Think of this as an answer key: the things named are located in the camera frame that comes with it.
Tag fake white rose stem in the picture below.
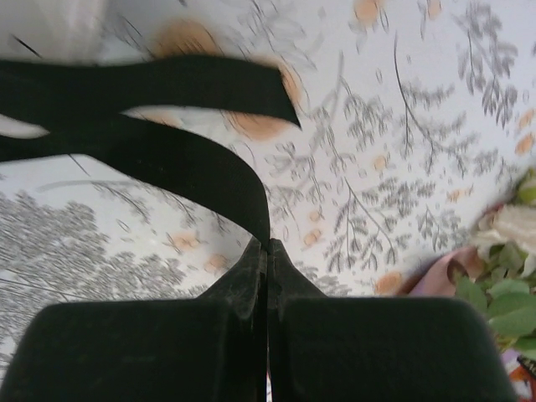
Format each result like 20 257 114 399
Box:
454 167 536 353

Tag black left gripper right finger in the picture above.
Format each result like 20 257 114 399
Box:
267 238 520 402

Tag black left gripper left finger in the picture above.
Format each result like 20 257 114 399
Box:
8 237 269 402

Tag floral patterned tablecloth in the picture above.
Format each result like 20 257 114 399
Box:
0 0 536 369

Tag pink and purple wrapping paper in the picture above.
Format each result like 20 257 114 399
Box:
397 245 536 402

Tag black fabric strap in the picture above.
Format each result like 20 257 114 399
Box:
0 54 302 244

